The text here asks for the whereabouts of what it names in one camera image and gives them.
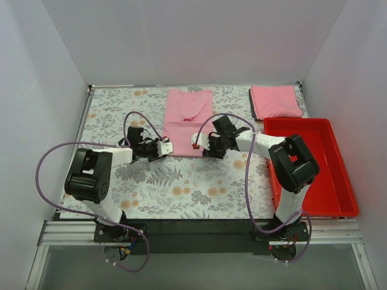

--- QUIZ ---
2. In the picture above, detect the aluminium frame rail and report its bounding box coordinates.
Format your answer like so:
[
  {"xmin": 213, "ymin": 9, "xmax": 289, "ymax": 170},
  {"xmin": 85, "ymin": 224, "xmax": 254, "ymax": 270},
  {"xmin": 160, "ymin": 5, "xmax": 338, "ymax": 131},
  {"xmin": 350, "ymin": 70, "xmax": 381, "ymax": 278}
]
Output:
[{"xmin": 27, "ymin": 219, "xmax": 378, "ymax": 289}]

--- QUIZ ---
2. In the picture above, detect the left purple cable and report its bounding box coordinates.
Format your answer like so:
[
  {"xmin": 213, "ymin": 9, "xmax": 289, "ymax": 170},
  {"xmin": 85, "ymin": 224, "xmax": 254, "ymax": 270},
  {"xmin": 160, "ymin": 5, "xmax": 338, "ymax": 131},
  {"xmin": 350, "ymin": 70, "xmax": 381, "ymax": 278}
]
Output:
[{"xmin": 35, "ymin": 111, "xmax": 170, "ymax": 272}]

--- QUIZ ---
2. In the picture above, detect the folded pink t shirt stack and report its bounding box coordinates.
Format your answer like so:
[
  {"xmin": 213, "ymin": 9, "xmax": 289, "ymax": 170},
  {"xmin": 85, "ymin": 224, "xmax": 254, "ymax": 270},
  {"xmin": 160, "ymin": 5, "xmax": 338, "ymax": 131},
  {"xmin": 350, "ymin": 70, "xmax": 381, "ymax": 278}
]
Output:
[{"xmin": 253, "ymin": 85, "xmax": 302, "ymax": 120}]

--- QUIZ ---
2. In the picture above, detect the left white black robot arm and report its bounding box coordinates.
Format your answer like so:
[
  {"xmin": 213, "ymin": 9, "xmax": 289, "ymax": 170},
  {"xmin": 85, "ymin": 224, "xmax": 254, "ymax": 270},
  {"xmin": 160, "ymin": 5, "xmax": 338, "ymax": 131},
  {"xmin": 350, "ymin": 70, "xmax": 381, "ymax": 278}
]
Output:
[{"xmin": 64, "ymin": 126, "xmax": 173, "ymax": 241}]

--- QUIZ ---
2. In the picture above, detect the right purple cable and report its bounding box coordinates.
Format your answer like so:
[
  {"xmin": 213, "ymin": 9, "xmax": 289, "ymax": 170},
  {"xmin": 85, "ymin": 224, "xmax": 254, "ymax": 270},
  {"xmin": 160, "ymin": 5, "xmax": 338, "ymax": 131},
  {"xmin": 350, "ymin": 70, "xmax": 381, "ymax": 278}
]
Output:
[{"xmin": 193, "ymin": 113, "xmax": 312, "ymax": 264}]

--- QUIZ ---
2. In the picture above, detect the floral patterned table mat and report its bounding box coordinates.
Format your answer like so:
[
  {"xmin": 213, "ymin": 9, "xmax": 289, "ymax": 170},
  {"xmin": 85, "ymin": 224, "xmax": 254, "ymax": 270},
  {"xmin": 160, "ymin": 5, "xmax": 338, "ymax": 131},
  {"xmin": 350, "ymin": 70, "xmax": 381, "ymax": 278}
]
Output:
[{"xmin": 81, "ymin": 87, "xmax": 274, "ymax": 219}]

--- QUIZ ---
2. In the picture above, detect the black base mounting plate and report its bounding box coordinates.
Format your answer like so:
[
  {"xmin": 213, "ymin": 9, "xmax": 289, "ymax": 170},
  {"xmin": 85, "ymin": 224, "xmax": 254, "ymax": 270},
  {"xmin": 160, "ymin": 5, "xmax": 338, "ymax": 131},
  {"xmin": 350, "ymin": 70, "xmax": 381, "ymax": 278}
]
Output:
[{"xmin": 93, "ymin": 219, "xmax": 309, "ymax": 259}]

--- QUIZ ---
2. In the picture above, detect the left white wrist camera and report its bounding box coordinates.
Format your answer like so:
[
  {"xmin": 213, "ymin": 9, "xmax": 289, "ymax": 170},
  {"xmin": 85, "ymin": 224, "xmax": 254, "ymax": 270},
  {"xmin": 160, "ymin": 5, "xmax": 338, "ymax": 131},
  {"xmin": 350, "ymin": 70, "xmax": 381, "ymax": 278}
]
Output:
[{"xmin": 157, "ymin": 141, "xmax": 174, "ymax": 158}]

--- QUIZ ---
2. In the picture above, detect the red plastic bin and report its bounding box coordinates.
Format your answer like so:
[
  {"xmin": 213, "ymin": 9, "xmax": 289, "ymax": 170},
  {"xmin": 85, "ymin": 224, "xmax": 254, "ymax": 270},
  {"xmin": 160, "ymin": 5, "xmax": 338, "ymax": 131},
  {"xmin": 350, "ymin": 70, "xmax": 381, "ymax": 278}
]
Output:
[{"xmin": 263, "ymin": 118, "xmax": 359, "ymax": 218}]

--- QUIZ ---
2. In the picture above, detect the purple cable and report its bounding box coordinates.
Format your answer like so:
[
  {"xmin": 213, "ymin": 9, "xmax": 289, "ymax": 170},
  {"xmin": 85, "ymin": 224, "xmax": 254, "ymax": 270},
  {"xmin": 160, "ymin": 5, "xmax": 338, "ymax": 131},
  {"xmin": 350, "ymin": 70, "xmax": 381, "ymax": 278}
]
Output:
[
  {"xmin": 35, "ymin": 111, "xmax": 170, "ymax": 272},
  {"xmin": 193, "ymin": 113, "xmax": 312, "ymax": 264}
]

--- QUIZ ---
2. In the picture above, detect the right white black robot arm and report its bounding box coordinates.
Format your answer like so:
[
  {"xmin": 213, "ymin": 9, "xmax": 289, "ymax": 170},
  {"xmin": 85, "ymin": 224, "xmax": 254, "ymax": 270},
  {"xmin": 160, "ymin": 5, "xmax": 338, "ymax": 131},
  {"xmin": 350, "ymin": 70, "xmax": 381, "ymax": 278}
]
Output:
[{"xmin": 191, "ymin": 113, "xmax": 320, "ymax": 236}]

